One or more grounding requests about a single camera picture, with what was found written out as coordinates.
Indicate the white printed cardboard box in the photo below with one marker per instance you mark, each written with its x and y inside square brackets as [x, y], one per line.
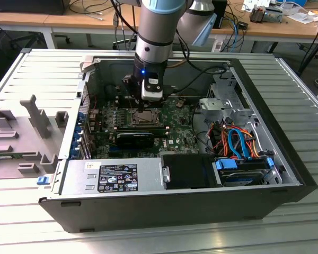
[254, 4]

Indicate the hard disk in blue carrier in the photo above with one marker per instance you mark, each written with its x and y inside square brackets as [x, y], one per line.
[241, 178]

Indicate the black office chair base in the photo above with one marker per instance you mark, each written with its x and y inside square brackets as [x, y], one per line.
[24, 39]

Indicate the silver CPU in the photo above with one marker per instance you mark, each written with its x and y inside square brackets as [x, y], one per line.
[146, 116]

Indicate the black equipment box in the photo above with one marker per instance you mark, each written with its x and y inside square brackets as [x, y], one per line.
[26, 6]

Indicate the small grey device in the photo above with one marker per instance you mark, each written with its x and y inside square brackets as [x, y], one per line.
[274, 17]

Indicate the black RAM slot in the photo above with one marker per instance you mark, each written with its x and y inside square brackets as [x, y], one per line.
[122, 99]
[122, 104]

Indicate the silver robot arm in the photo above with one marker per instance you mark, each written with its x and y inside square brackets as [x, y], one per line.
[153, 34]

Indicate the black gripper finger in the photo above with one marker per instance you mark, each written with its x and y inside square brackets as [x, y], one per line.
[130, 87]
[169, 90]

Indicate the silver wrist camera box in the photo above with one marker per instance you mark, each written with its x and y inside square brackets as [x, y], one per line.
[152, 92]

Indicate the green RAM stick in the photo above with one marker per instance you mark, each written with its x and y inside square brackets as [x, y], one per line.
[140, 129]
[5, 157]

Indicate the green motherboard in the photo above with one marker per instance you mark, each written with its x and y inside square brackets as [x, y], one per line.
[180, 132]

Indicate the silver power supply unit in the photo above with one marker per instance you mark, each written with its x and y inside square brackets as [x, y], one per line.
[77, 174]

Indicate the silver metal drive cage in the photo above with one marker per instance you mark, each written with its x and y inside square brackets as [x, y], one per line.
[214, 104]

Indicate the CPU socket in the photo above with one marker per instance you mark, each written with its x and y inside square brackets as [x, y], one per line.
[135, 122]

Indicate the black disk bay cover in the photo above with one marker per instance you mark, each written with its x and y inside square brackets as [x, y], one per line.
[185, 172]

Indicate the black graphics card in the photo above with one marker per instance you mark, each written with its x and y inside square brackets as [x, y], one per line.
[135, 140]

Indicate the white power strip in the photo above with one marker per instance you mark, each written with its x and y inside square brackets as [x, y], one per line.
[217, 46]

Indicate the tall black box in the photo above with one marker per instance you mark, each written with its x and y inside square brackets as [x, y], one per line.
[222, 10]

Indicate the black tripod stand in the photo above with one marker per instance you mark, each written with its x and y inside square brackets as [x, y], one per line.
[313, 50]

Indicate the black power adapter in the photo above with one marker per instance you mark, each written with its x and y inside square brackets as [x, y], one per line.
[242, 25]

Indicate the grey parts rack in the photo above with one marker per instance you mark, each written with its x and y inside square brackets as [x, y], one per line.
[24, 127]

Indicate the black open PC case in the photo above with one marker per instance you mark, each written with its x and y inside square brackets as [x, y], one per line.
[148, 211]

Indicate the CPU cooler heatsink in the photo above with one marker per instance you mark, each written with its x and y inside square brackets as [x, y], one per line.
[257, 15]

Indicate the wooden desk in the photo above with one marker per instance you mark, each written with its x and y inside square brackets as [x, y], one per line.
[77, 19]

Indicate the blue plastic latch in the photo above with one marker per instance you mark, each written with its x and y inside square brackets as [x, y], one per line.
[43, 180]

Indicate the white paper sheet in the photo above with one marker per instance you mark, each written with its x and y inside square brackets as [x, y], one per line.
[302, 18]

